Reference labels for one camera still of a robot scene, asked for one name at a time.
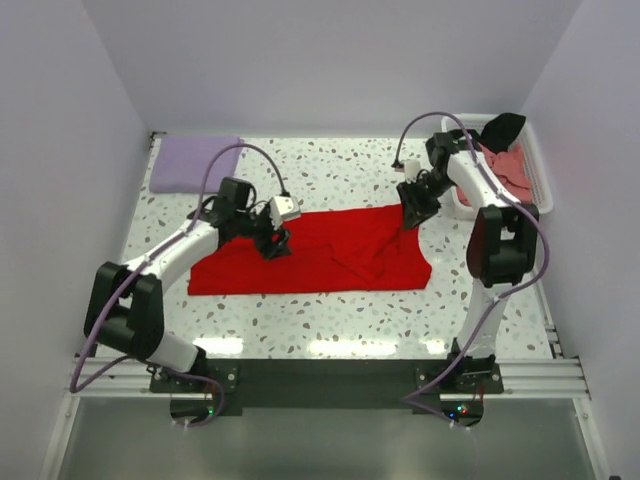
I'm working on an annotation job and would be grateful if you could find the white plastic laundry basket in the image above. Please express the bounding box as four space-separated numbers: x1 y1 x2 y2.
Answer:
445 113 554 221

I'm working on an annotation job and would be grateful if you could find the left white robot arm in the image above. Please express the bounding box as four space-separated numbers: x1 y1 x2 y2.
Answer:
77 177 301 392

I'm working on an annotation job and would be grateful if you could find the aluminium frame rail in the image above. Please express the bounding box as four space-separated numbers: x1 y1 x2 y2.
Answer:
71 357 590 400

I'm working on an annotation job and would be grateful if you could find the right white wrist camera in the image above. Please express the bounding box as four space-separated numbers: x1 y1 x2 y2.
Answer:
403 160 421 183

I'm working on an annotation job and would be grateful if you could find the pink t shirt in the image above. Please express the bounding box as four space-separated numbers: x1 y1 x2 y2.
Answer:
446 145 533 212

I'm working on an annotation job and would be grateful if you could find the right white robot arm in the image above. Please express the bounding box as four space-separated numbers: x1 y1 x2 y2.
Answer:
396 132 539 393

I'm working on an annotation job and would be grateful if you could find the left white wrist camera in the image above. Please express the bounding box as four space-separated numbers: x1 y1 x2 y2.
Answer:
269 195 301 227

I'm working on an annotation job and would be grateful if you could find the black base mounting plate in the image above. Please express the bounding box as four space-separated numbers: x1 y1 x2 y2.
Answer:
149 359 505 425

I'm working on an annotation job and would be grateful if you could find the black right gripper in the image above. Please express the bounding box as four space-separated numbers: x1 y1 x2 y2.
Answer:
397 172 455 233

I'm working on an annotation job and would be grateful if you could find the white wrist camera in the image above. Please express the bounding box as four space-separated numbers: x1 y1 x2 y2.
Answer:
269 195 301 227
403 160 421 183

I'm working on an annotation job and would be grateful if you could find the red t shirt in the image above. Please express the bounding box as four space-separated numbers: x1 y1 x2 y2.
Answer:
187 204 432 296

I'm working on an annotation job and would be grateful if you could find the black t shirt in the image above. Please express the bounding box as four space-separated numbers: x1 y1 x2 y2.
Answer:
465 113 526 153

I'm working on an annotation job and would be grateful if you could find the folded lilac t shirt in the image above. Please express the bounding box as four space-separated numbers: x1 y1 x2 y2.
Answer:
149 135 242 194

